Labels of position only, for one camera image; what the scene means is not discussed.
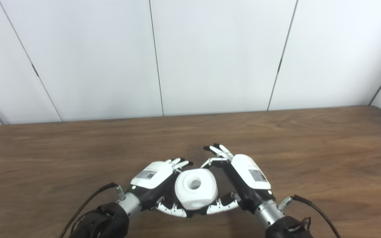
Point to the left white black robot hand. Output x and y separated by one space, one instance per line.
152 177

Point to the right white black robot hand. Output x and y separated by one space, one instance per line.
251 175

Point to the white block with holes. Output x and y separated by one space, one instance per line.
187 195

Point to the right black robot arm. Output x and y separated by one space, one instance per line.
270 213

